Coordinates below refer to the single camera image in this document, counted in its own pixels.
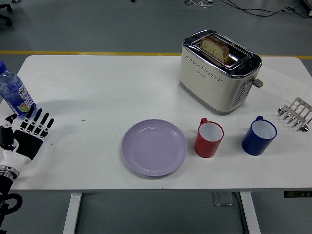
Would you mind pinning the white metal stand base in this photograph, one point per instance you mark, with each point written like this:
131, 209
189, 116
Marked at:
198, 3

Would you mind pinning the cream chrome toaster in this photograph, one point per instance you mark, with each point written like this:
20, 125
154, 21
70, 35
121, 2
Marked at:
207, 87

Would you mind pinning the blue mug white inside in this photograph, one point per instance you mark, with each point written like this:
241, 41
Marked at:
254, 145

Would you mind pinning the purple plate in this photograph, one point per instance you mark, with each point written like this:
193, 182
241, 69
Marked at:
154, 147

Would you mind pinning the white paper sheet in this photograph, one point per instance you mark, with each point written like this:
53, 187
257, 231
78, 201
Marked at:
282, 83

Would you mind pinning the clear water bottle blue label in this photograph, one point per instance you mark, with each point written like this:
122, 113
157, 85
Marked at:
12, 87

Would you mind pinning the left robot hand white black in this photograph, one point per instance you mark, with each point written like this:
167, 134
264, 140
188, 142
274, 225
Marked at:
25, 143

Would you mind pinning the metal toast rack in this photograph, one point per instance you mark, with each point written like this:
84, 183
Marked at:
296, 113

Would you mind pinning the black office chair base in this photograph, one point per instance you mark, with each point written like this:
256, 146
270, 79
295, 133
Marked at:
6, 17

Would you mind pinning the red mug white inside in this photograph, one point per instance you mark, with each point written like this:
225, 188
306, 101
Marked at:
206, 146

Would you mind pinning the grey box under table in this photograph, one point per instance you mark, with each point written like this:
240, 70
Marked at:
223, 198

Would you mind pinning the black table control panel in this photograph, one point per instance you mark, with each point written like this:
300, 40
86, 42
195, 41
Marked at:
297, 194

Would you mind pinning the brown bread slice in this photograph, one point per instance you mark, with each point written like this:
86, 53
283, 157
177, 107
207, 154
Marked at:
214, 47

